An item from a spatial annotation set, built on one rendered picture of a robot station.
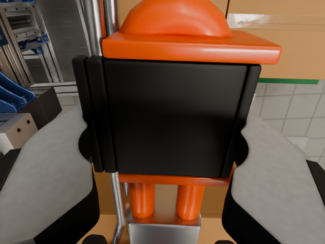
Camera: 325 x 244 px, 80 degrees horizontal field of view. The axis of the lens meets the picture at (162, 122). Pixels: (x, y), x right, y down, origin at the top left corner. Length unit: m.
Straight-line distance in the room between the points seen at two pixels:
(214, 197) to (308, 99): 1.40
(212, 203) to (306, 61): 0.69
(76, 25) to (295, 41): 1.00
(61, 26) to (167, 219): 1.16
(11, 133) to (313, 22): 0.97
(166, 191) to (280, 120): 1.62
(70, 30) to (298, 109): 1.61
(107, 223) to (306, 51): 0.87
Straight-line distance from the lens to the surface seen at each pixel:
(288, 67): 0.94
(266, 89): 1.59
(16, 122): 0.56
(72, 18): 1.22
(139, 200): 0.16
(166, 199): 0.19
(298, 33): 0.91
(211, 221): 0.46
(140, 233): 0.19
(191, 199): 0.16
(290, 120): 1.81
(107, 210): 0.46
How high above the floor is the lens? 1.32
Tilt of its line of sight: 58 degrees down
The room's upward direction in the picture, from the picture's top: 177 degrees counter-clockwise
